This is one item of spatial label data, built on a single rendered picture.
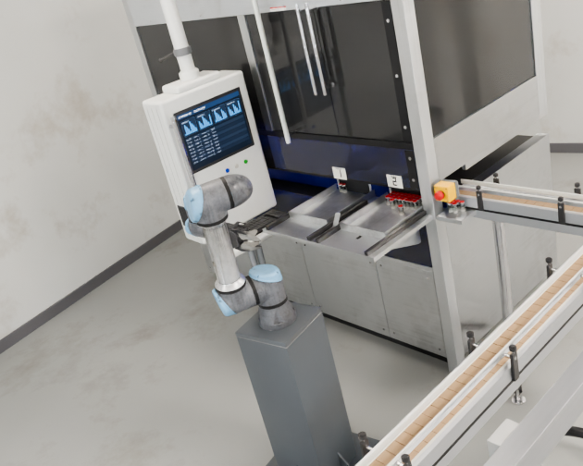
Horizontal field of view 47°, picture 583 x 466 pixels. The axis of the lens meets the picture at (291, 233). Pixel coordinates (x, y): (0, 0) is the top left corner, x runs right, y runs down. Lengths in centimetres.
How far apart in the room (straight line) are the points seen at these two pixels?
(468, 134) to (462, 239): 48
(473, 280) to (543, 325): 123
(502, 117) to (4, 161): 319
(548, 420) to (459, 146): 126
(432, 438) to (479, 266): 167
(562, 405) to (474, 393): 59
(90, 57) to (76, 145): 66
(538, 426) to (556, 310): 40
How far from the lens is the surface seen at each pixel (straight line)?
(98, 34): 535
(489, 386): 190
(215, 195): 223
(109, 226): 535
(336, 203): 324
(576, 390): 247
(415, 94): 276
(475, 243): 325
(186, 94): 322
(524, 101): 346
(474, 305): 336
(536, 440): 230
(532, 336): 207
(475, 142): 313
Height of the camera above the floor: 215
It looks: 25 degrees down
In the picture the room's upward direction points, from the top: 14 degrees counter-clockwise
